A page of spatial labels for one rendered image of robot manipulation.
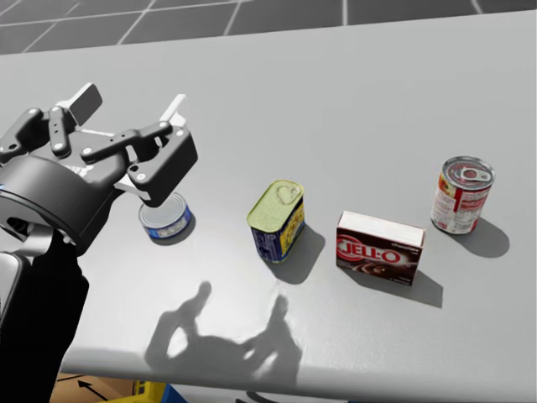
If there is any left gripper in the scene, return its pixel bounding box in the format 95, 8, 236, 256
0, 82, 199, 254

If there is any brown box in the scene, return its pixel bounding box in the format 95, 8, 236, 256
53, 371, 140, 403

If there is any red and white can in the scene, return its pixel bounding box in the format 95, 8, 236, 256
430, 155, 497, 235

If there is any green and blue rectangular can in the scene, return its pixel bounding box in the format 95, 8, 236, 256
246, 179, 306, 264

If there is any blue flat can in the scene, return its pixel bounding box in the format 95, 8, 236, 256
138, 191, 193, 242

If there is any red carton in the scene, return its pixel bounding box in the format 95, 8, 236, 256
335, 210, 426, 287

